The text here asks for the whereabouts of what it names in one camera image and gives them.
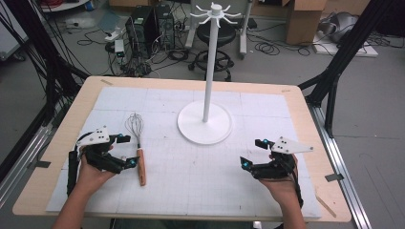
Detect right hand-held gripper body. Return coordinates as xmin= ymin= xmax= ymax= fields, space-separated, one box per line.
xmin=250 ymin=135 xmax=314 ymax=181

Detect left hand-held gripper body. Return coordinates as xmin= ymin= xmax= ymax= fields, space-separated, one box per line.
xmin=75 ymin=125 xmax=126 ymax=175

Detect wooden handled wire whisk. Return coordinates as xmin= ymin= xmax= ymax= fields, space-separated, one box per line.
xmin=124 ymin=112 xmax=148 ymax=187

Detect white stand with hooks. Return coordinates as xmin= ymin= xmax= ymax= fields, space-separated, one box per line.
xmin=176 ymin=2 xmax=244 ymax=146

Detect person's right hand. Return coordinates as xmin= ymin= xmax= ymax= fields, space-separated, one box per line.
xmin=258 ymin=154 xmax=301 ymax=206

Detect person's left hand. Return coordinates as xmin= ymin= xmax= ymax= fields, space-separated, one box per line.
xmin=76 ymin=144 xmax=117 ymax=196

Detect white grid mat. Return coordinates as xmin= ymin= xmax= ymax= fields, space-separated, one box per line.
xmin=45 ymin=86 xmax=323 ymax=220

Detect small white power adapter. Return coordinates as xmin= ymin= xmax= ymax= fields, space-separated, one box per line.
xmin=113 ymin=39 xmax=126 ymax=59

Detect white power strip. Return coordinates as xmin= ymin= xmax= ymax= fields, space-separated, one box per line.
xmin=104 ymin=26 xmax=127 ymax=43

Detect white metal stand leg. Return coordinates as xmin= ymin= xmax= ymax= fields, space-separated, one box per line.
xmin=238 ymin=0 xmax=255 ymax=60
xmin=184 ymin=0 xmax=201 ymax=50

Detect large black computer tower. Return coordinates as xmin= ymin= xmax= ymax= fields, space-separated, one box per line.
xmin=124 ymin=5 xmax=158 ymax=60

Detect black round stool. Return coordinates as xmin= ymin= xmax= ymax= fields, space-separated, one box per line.
xmin=187 ymin=20 xmax=239 ymax=82

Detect slim black computer tower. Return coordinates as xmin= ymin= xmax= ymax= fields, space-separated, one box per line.
xmin=154 ymin=4 xmax=177 ymax=51

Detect tall cardboard box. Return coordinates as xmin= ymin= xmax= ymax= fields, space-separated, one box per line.
xmin=284 ymin=0 xmax=328 ymax=46

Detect flat cardboard box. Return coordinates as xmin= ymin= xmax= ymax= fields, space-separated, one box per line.
xmin=108 ymin=0 xmax=151 ymax=8

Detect round white table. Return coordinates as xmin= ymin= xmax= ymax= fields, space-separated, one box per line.
xmin=40 ymin=0 xmax=91 ymax=13

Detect white flat board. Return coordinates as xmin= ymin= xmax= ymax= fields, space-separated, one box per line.
xmin=310 ymin=31 xmax=380 ymax=59

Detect grey bag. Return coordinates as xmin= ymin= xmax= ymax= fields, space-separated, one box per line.
xmin=317 ymin=11 xmax=360 ymax=45

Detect aluminium rail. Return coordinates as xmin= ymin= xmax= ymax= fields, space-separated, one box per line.
xmin=0 ymin=122 xmax=54 ymax=209
xmin=306 ymin=102 xmax=373 ymax=229

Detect black metal frame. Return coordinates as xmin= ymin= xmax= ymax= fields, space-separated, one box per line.
xmin=297 ymin=0 xmax=396 ymax=138
xmin=0 ymin=0 xmax=91 ymax=184

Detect coiled black cable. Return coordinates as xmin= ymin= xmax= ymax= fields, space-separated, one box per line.
xmin=253 ymin=41 xmax=282 ymax=57

